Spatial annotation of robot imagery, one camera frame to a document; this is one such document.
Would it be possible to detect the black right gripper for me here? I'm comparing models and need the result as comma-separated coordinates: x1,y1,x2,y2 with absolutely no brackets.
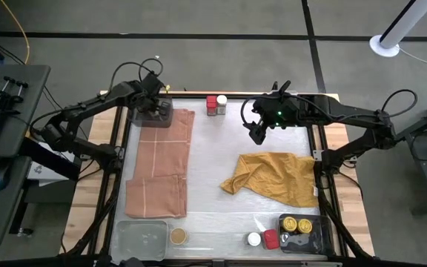
250,79,292,146

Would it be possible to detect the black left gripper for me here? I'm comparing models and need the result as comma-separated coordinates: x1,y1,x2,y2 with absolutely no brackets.
134,72,173,119

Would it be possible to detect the white lid spice jar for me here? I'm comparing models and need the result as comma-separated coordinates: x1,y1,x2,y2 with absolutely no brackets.
216,94,228,116

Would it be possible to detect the yellow lid spice jar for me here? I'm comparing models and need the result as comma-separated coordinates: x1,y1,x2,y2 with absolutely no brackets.
297,217,314,234
282,216,299,233

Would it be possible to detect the red lid spice tin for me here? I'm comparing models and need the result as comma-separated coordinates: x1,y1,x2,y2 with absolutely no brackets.
205,95,219,117
262,228,281,251

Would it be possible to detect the white round lid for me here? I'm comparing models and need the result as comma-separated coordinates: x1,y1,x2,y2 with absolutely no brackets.
245,231,262,248

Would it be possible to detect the brown lid spice jar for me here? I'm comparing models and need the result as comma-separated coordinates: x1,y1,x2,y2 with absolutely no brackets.
168,227,189,246

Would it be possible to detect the dark translucent plastic bin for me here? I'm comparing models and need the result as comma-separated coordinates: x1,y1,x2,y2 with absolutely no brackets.
128,96,174,129

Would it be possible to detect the mustard yellow cloth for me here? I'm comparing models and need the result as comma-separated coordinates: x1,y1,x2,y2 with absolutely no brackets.
219,151,320,208

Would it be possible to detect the clear plastic table sheet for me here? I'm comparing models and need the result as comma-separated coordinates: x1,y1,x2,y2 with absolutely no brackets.
119,96,322,260

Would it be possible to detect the pink cloth with white lines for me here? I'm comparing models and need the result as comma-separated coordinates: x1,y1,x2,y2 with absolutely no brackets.
124,108,196,219

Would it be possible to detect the black plastic tray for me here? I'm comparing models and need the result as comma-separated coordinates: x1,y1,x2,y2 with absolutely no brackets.
277,213,335,256

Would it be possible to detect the white printed box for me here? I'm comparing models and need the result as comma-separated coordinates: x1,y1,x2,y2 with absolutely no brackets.
26,159,70,186

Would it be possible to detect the wide clear plastic bin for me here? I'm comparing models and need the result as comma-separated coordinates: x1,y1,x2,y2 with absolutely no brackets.
110,220,169,262

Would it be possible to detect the white pole with round base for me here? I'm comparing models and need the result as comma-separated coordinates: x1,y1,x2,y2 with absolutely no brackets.
368,0,427,59

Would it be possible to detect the black computer mouse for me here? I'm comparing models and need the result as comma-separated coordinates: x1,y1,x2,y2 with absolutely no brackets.
0,159,13,191

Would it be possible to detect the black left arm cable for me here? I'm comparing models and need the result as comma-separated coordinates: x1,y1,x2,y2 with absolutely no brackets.
107,57,165,98

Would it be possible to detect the black aluminium table frame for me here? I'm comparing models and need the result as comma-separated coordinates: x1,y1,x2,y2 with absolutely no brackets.
61,90,376,267

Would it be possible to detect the yellow floor cable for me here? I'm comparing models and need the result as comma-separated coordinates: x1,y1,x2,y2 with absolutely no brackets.
0,0,31,66

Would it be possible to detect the black desk clamp bracket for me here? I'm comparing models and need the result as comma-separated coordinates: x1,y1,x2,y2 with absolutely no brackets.
0,76,29,111

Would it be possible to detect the white floor cable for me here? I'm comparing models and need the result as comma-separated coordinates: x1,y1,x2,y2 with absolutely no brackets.
398,46,427,71

